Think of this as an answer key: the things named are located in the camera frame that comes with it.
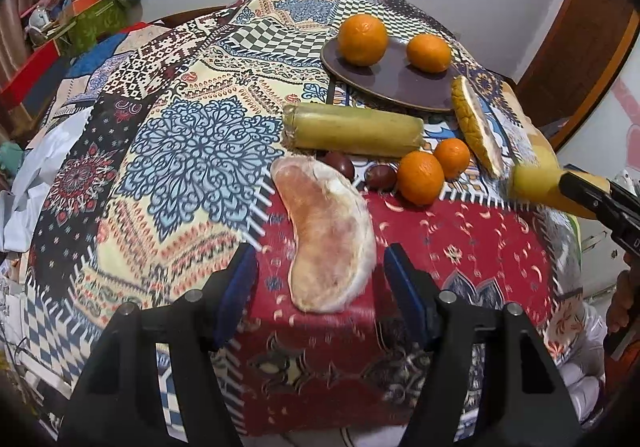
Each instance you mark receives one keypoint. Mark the small orange on plate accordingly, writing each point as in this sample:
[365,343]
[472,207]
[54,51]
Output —
[429,53]

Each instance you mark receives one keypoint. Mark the dark red jujube right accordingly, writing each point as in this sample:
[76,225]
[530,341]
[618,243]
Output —
[381,177]

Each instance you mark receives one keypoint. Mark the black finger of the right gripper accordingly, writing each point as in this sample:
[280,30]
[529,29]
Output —
[586,190]

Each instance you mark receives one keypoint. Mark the green patterned storage box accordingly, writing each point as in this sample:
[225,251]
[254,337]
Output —
[84,23]

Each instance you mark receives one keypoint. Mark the dark brown round plate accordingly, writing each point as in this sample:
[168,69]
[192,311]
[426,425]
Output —
[393,78]

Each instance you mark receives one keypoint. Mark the dark red jujube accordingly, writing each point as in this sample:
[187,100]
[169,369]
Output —
[341,163]
[381,177]

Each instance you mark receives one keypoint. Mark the large orange on plate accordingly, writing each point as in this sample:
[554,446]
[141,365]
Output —
[362,40]

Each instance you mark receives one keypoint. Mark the small orange behind front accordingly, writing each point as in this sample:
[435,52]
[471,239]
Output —
[454,157]

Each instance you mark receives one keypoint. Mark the person's hand at right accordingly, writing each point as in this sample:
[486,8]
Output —
[627,283]

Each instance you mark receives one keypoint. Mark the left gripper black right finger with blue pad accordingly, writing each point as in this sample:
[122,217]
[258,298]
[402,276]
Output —
[491,380]

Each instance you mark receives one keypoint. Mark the brown wooden door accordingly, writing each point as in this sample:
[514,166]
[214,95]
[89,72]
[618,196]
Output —
[585,48]

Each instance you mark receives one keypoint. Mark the patchwork patterned tablecloth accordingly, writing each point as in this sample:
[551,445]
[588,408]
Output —
[229,132]

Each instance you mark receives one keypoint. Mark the dark red jujube left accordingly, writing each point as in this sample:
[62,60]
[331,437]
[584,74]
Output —
[341,163]

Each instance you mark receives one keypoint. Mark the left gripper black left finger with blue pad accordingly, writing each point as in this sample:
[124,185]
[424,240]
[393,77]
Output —
[150,380]

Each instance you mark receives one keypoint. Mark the peeled pomelo segment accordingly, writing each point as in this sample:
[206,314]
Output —
[335,248]

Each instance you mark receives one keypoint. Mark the red box at left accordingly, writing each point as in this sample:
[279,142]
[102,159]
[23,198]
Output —
[36,65]

